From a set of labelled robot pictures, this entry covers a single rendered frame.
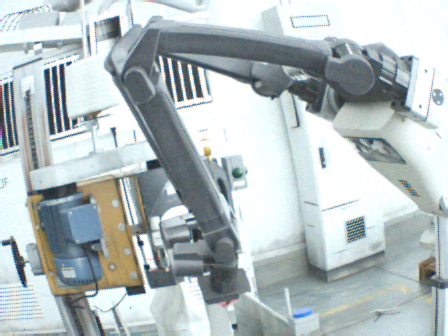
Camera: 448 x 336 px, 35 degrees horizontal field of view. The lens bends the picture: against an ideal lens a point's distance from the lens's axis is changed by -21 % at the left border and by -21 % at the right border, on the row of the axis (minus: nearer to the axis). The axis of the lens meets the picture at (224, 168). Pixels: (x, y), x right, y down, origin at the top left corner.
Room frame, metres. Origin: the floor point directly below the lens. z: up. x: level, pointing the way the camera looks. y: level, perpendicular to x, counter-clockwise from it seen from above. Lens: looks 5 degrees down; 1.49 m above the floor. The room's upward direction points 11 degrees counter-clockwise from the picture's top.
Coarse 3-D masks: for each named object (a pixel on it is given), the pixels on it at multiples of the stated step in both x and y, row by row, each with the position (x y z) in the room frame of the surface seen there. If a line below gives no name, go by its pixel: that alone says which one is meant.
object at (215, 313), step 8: (208, 272) 2.08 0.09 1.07; (216, 304) 1.85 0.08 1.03; (208, 312) 2.20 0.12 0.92; (216, 312) 1.87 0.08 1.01; (224, 312) 1.77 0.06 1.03; (208, 320) 2.21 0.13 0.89; (216, 320) 1.90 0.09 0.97; (224, 320) 1.79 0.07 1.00; (216, 328) 1.94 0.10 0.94; (224, 328) 1.82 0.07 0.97
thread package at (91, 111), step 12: (84, 60) 2.05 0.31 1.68; (96, 60) 2.05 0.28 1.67; (72, 72) 2.06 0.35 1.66; (84, 72) 2.05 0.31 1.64; (96, 72) 2.05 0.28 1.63; (72, 84) 2.06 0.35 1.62; (84, 84) 2.05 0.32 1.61; (96, 84) 2.05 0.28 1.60; (108, 84) 2.07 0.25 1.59; (72, 96) 2.06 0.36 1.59; (84, 96) 2.05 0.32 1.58; (96, 96) 2.05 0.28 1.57; (108, 96) 2.07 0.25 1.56; (120, 96) 2.12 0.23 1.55; (72, 108) 2.07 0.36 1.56; (84, 108) 2.05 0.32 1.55; (96, 108) 2.05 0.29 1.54
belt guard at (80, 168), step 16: (144, 144) 2.26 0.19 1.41; (80, 160) 2.06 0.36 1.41; (96, 160) 2.11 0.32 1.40; (112, 160) 2.15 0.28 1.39; (128, 160) 2.20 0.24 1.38; (144, 160) 2.25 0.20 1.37; (32, 176) 2.03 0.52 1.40; (48, 176) 2.00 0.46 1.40; (64, 176) 2.01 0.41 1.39; (80, 176) 2.05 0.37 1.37
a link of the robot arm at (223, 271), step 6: (204, 258) 1.60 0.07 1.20; (210, 258) 1.60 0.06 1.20; (234, 258) 1.61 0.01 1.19; (204, 264) 1.59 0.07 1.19; (210, 264) 1.59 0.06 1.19; (216, 264) 1.59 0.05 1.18; (222, 264) 1.59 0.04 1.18; (228, 264) 1.59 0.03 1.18; (234, 264) 1.60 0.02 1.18; (204, 270) 1.61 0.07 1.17; (210, 270) 1.63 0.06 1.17; (216, 270) 1.60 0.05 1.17; (222, 270) 1.59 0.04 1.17; (228, 270) 1.60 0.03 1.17; (234, 270) 1.61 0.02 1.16; (216, 276) 1.62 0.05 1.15; (222, 276) 1.61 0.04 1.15; (228, 276) 1.61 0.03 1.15; (234, 276) 1.63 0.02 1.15
